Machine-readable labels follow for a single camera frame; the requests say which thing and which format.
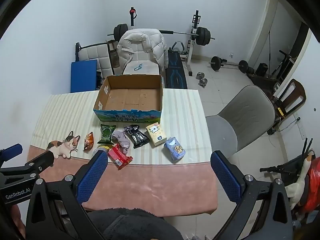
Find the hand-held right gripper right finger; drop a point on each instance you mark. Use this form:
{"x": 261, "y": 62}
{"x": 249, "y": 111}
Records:
{"x": 225, "y": 177}

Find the black rack post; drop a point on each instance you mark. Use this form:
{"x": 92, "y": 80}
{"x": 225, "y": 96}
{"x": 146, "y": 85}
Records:
{"x": 133, "y": 15}

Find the cardboard box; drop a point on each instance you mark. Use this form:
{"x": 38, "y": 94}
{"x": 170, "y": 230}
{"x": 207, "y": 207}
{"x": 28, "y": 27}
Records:
{"x": 125, "y": 97}

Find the long barbell with black plates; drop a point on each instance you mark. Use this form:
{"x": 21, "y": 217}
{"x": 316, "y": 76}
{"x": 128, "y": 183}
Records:
{"x": 202, "y": 36}

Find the small blue packet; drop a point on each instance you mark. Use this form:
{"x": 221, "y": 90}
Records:
{"x": 138, "y": 67}

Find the purple grey cloth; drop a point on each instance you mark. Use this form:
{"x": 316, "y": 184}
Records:
{"x": 121, "y": 140}

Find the white padded chair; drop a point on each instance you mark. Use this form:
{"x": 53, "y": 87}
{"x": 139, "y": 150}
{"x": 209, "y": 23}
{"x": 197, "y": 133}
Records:
{"x": 148, "y": 67}

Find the blue tissue pack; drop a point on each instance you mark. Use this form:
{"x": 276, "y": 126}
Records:
{"x": 175, "y": 150}

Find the blue board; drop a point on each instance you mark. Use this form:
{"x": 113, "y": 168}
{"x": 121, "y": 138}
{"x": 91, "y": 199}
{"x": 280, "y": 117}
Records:
{"x": 83, "y": 76}

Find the pile of black weights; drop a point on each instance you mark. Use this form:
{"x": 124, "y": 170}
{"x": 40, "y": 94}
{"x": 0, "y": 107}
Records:
{"x": 261, "y": 69}

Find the white power strip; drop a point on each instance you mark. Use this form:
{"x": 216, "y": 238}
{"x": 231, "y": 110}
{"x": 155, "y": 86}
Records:
{"x": 300, "y": 127}

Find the red bag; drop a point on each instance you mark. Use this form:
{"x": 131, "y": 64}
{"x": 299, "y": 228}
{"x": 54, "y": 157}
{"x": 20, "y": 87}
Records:
{"x": 313, "y": 187}

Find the white down jacket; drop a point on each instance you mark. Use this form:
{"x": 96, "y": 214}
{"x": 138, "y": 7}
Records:
{"x": 140, "y": 42}

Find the yellow tissue pack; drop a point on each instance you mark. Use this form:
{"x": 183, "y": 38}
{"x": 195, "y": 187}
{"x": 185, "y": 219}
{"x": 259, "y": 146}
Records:
{"x": 156, "y": 133}

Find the silver packet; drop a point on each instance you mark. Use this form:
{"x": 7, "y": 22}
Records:
{"x": 105, "y": 147}

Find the orange snack packet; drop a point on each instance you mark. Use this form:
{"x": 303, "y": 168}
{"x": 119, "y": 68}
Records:
{"x": 88, "y": 141}

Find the striped cream tablecloth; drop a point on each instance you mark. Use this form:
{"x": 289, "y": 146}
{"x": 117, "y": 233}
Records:
{"x": 180, "y": 110}

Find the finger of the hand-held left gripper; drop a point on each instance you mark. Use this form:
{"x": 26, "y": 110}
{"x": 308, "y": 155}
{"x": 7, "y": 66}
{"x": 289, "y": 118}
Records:
{"x": 41, "y": 160}
{"x": 11, "y": 151}

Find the cat plush toy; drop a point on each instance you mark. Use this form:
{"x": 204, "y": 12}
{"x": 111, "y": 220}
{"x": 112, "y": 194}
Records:
{"x": 66, "y": 145}

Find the goose plush toy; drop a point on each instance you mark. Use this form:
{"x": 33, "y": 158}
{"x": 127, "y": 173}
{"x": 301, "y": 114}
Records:
{"x": 297, "y": 187}

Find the white padded stool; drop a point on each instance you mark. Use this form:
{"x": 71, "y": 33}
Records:
{"x": 92, "y": 52}

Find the chrome dumbbell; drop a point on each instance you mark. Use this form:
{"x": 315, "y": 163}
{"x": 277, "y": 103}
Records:
{"x": 200, "y": 75}
{"x": 203, "y": 82}

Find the dark fleece garment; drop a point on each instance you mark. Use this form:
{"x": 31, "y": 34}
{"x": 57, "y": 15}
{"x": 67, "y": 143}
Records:
{"x": 135, "y": 225}

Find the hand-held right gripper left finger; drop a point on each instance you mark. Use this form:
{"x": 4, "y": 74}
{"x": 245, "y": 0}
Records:
{"x": 92, "y": 177}

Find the white weight rack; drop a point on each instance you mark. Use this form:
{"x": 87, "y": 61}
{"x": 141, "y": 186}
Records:
{"x": 192, "y": 47}

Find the black metal frame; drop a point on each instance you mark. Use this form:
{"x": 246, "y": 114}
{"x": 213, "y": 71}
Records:
{"x": 282, "y": 169}

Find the wooden chair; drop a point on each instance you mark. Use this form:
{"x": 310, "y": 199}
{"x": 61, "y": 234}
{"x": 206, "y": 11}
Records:
{"x": 298, "y": 90}

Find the short barbell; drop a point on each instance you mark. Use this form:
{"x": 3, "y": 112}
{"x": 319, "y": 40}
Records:
{"x": 216, "y": 63}

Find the red snack packet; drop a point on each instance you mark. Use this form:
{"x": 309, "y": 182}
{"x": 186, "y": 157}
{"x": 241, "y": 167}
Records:
{"x": 120, "y": 157}

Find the black packet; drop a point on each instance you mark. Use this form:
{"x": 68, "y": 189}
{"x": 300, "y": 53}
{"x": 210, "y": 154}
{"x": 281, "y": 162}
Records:
{"x": 136, "y": 136}

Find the pink tablecloth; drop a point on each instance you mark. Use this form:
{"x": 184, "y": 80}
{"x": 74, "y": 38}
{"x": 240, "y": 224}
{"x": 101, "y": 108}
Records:
{"x": 155, "y": 185}

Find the grey office chair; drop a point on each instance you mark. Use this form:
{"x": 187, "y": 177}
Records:
{"x": 245, "y": 110}

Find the green snack packet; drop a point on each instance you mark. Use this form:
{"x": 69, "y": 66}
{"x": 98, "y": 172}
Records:
{"x": 106, "y": 133}

